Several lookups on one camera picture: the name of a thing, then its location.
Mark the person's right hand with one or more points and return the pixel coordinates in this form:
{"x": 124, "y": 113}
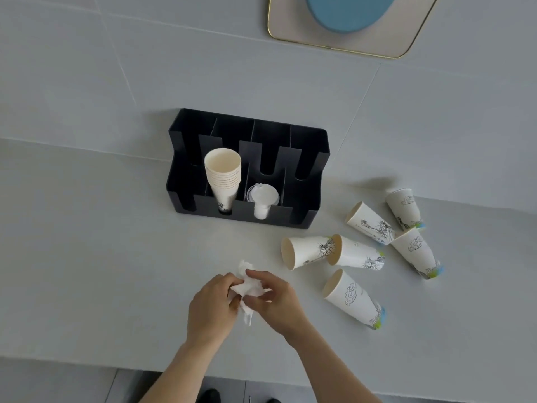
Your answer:
{"x": 282, "y": 307}

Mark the person's left hand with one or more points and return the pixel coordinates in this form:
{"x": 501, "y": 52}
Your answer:
{"x": 209, "y": 308}

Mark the person's right thumb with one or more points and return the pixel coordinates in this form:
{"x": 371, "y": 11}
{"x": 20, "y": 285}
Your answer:
{"x": 254, "y": 304}

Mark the person's left thumb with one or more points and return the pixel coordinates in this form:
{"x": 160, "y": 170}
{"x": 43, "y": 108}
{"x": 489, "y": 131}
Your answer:
{"x": 236, "y": 298}

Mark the white tissue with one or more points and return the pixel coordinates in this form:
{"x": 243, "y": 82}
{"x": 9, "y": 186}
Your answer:
{"x": 251, "y": 287}

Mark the person's right forearm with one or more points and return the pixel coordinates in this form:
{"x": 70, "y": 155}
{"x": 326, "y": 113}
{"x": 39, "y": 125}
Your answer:
{"x": 335, "y": 369}

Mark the person's left forearm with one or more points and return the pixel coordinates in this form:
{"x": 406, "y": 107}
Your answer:
{"x": 178, "y": 375}

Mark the pile of printed paper cups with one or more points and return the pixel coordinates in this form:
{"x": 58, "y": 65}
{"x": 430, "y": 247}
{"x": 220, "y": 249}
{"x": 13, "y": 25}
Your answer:
{"x": 350, "y": 295}

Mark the stack of clear plastic lids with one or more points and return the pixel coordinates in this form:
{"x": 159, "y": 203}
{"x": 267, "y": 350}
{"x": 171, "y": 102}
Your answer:
{"x": 262, "y": 198}

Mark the black plastic cup organizer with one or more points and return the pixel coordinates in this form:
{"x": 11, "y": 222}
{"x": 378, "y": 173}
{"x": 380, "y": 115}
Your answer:
{"x": 289, "y": 197}

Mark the stack of nested paper cups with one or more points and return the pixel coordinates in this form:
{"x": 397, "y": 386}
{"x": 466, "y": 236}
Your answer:
{"x": 223, "y": 172}

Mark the blue oval plate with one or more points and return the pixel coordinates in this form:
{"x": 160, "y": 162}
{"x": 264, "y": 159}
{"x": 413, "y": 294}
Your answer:
{"x": 348, "y": 14}

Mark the beige tray with gold rim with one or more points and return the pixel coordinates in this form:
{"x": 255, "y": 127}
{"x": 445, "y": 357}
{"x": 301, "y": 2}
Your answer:
{"x": 402, "y": 35}

